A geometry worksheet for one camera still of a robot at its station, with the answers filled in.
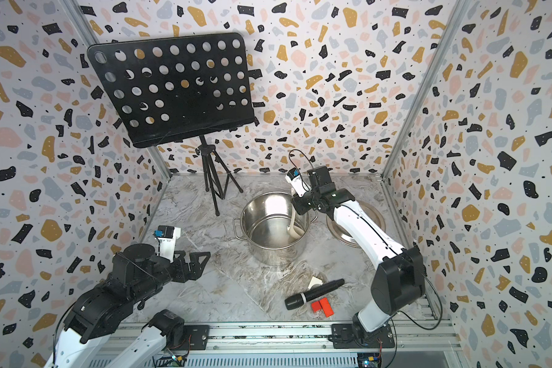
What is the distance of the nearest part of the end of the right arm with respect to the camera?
0.60 meters

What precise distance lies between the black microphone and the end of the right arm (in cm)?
30

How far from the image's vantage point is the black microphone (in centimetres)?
80
